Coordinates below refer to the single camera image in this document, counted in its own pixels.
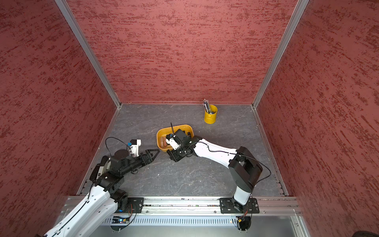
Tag grey black stapler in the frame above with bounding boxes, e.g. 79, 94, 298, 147
89, 156, 111, 182

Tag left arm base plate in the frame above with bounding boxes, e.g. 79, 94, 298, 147
125, 197, 145, 214

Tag left corner aluminium post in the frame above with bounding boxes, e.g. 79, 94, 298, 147
55, 0, 122, 110

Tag yellow storage tray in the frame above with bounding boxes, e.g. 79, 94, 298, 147
156, 124, 194, 152

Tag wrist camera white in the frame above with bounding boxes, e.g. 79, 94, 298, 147
166, 137, 180, 150
128, 139, 142, 157

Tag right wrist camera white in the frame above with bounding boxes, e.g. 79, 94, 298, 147
166, 137, 180, 150

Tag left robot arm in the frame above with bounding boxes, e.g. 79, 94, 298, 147
44, 149, 160, 237

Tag corner aluminium post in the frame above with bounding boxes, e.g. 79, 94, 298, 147
252, 0, 309, 110
55, 0, 122, 110

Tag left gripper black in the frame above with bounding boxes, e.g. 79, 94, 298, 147
121, 150, 160, 176

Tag frosted peach lipstick tube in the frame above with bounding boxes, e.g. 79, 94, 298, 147
161, 139, 167, 148

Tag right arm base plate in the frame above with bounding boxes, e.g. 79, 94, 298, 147
219, 197, 260, 214

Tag aluminium front rail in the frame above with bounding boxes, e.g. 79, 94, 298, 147
54, 195, 311, 237

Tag right corner aluminium post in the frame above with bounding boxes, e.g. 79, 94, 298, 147
252, 0, 309, 110

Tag pens in bucket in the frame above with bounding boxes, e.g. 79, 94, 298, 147
203, 99, 213, 114

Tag yellow pen bucket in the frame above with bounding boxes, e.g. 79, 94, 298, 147
204, 105, 218, 124

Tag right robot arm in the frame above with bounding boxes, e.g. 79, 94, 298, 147
166, 129, 263, 207

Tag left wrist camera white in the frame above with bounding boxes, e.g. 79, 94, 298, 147
128, 139, 142, 157

